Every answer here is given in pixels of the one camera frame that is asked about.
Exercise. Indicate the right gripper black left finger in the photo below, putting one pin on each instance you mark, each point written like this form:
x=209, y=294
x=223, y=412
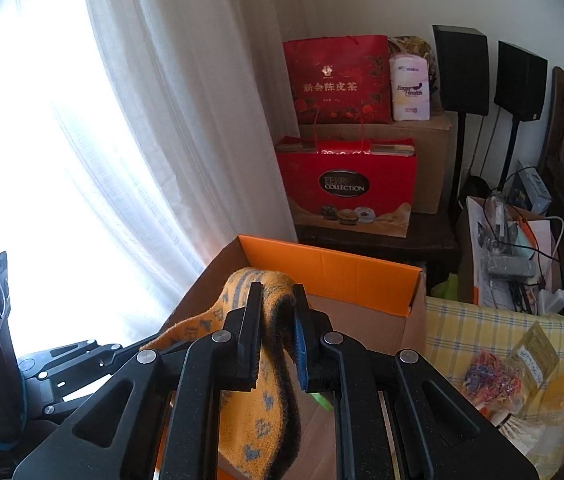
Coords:
x=158, y=416

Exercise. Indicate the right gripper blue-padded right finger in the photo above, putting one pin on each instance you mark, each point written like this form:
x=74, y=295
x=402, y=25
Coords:
x=397, y=417

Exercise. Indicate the bag of colourful rubber bands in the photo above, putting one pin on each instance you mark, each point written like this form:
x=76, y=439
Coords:
x=491, y=380

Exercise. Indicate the orange patterned towel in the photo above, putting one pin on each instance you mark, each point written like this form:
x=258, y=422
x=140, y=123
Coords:
x=259, y=430

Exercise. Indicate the green oval case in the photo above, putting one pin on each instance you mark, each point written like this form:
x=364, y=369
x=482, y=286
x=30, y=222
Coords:
x=322, y=401

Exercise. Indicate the white feather shuttlecock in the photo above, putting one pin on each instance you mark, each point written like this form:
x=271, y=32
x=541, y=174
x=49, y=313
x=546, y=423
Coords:
x=514, y=429

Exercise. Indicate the yellow checkered tablecloth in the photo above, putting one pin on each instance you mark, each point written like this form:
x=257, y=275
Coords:
x=457, y=332

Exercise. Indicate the orange cardboard fruit box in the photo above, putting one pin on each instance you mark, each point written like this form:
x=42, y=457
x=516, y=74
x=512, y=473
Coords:
x=379, y=303

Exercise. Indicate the gold foil sachet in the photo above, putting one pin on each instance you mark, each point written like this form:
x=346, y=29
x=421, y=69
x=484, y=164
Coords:
x=534, y=358

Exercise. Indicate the yellow sponge in plastic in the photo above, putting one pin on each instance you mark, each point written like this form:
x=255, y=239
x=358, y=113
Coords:
x=542, y=440

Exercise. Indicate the red chocolate gift bag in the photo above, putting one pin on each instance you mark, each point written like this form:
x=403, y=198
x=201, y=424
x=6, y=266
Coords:
x=361, y=185

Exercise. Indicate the brown cardboard box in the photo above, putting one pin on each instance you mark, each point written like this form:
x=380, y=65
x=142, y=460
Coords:
x=430, y=139

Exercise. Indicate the white pink tissue pack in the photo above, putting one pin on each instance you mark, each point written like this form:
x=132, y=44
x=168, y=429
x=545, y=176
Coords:
x=409, y=88

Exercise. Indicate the red tea gift bag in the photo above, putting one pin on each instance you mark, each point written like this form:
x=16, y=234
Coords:
x=340, y=80

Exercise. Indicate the right black speaker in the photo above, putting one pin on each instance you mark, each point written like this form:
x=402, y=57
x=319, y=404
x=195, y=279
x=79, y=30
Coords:
x=520, y=83

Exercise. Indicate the black speaker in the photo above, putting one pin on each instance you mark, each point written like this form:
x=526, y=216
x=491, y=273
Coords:
x=464, y=69
x=520, y=83

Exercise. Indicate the left black speaker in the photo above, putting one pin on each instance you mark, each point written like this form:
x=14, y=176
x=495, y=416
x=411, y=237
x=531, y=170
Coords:
x=464, y=69

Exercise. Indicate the box of cluttered cables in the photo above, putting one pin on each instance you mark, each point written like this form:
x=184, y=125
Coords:
x=509, y=257

